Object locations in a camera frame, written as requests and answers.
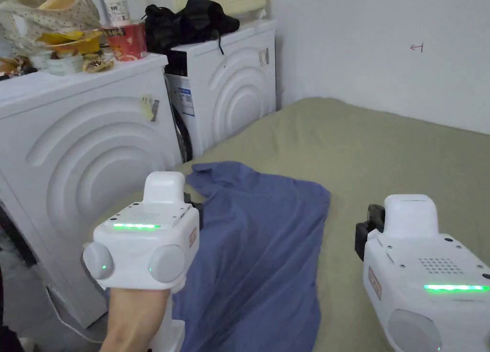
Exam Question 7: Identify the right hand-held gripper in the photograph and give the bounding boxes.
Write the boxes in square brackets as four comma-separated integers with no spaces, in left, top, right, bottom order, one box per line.
[355,194,490,352]

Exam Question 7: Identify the person's left forearm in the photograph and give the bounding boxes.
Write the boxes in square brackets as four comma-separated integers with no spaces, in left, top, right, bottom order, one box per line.
[100,317,166,352]

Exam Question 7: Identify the bed with pale green sheet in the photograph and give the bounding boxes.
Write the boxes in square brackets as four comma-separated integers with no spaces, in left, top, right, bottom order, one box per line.
[179,97,490,352]

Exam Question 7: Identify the blue shirt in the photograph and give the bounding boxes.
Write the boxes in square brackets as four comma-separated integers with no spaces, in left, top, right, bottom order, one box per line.
[172,160,332,352]

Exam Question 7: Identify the person's left hand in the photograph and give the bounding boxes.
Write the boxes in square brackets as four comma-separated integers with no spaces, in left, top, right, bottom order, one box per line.
[108,288,172,319]

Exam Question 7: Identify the white washing machine with black garment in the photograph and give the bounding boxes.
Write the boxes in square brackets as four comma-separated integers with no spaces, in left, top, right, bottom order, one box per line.
[145,0,278,160]

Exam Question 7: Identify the white cable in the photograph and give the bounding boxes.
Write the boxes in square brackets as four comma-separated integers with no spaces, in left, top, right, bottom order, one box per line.
[45,284,105,345]

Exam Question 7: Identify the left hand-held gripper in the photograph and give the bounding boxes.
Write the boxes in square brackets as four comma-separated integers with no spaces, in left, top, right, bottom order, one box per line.
[83,171,204,352]

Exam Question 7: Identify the white washing machine with clutter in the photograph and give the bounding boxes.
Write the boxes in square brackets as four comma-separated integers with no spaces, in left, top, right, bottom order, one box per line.
[0,0,184,329]

